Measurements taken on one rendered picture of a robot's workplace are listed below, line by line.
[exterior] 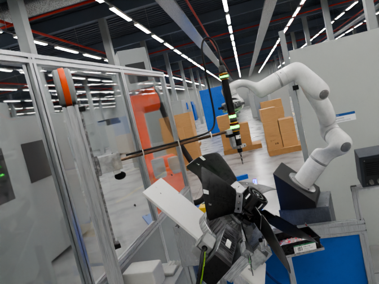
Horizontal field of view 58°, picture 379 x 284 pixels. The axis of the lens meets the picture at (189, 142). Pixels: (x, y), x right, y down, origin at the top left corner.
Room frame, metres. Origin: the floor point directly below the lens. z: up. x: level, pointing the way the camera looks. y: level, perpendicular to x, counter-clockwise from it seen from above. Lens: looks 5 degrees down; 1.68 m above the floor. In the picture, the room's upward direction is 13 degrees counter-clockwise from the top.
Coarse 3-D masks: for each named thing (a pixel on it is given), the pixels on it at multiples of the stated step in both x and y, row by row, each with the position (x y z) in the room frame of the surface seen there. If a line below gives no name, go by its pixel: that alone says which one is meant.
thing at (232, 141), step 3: (231, 129) 1.64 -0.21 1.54; (228, 132) 1.63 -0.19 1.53; (231, 132) 1.64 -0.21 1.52; (228, 135) 1.63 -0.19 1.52; (231, 135) 1.63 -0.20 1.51; (234, 135) 1.64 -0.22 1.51; (231, 138) 1.64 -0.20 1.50; (234, 138) 1.64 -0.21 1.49; (231, 141) 1.64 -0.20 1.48; (234, 141) 1.64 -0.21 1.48; (231, 144) 1.65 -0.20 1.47; (234, 144) 1.64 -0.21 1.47; (243, 144) 1.65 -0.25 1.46; (234, 147) 1.64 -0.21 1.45; (237, 147) 1.63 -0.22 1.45; (240, 147) 1.63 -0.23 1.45; (243, 147) 1.63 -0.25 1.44
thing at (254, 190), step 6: (246, 192) 1.54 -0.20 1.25; (252, 192) 1.53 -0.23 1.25; (258, 192) 1.60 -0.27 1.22; (252, 198) 1.51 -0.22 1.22; (258, 198) 1.50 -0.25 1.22; (264, 198) 1.57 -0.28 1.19; (246, 204) 1.52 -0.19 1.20; (252, 204) 1.51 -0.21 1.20; (258, 204) 1.51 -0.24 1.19; (264, 204) 1.51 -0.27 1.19; (246, 210) 1.52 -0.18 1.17; (252, 210) 1.51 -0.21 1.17; (258, 210) 1.52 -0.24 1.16; (240, 216) 1.51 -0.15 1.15; (246, 216) 1.53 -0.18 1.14; (252, 216) 1.58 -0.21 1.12; (246, 222) 1.52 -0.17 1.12; (252, 222) 1.53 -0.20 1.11
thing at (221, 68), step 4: (220, 60) 1.66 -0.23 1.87; (220, 64) 1.66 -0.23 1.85; (220, 68) 1.65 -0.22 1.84; (224, 68) 1.65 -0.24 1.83; (220, 72) 1.65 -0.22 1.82; (236, 132) 1.65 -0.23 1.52; (236, 136) 1.65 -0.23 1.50; (240, 136) 1.66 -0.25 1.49; (236, 140) 1.65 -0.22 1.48; (240, 140) 1.65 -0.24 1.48; (236, 144) 1.65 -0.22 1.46; (240, 144) 1.65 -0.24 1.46; (240, 148) 1.65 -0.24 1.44; (240, 152) 1.65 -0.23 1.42
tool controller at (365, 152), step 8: (360, 152) 1.83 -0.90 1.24; (368, 152) 1.81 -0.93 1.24; (376, 152) 1.78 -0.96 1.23; (360, 160) 1.79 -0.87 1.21; (368, 160) 1.78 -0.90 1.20; (376, 160) 1.77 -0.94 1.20; (360, 168) 1.80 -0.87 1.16; (368, 168) 1.79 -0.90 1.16; (376, 168) 1.78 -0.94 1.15; (360, 176) 1.83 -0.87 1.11; (368, 176) 1.80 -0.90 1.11; (376, 176) 1.79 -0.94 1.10; (368, 184) 1.82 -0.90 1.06; (376, 184) 1.81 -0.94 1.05
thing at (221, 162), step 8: (200, 160) 1.73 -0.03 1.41; (208, 160) 1.74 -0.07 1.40; (216, 160) 1.75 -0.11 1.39; (224, 160) 1.76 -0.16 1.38; (192, 168) 1.68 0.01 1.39; (200, 168) 1.69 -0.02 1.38; (208, 168) 1.69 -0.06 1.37; (216, 168) 1.69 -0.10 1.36; (224, 168) 1.70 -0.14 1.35; (200, 176) 1.66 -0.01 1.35; (224, 176) 1.66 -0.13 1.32; (232, 176) 1.66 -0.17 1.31
